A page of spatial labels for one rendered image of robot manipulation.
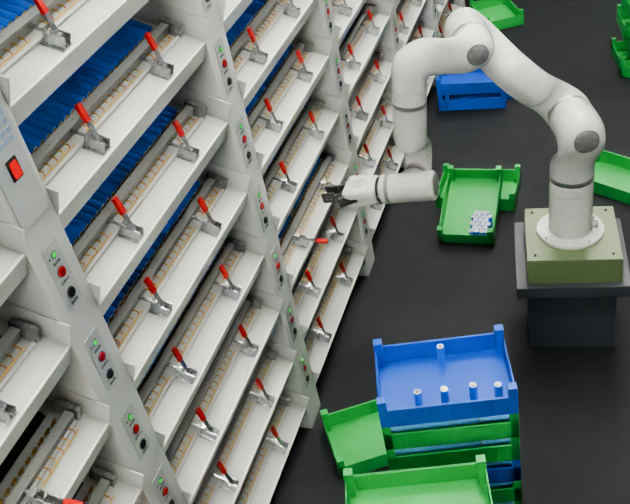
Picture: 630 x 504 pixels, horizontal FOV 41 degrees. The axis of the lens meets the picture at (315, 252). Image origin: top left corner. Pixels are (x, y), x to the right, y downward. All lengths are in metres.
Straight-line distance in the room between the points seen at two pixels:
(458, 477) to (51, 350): 0.92
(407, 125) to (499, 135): 1.53
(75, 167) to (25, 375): 0.35
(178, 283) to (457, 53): 0.86
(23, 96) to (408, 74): 1.11
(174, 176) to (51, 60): 0.45
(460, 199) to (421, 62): 1.17
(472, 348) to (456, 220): 1.21
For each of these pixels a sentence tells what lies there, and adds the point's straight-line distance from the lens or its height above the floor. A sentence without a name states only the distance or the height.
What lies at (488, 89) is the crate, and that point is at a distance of 3.86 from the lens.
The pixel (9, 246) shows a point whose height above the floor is 1.26.
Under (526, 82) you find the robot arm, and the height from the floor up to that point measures 0.89.
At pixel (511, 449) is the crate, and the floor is 0.36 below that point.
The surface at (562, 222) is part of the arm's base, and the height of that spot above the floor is 0.43.
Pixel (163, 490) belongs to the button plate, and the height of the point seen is 0.61.
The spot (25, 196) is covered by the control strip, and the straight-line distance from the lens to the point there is 1.30.
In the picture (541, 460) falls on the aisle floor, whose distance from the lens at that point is 2.43.
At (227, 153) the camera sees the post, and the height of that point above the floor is 0.97.
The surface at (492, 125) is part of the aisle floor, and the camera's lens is 3.78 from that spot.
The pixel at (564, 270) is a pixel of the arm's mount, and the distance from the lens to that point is 2.47.
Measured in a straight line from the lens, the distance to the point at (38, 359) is 1.41.
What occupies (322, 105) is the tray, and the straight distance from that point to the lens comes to 2.62.
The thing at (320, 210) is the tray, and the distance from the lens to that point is 2.54.
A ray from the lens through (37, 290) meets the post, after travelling 1.36.
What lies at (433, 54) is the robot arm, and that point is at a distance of 2.12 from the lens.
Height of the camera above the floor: 1.93
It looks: 37 degrees down
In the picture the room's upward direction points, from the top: 13 degrees counter-clockwise
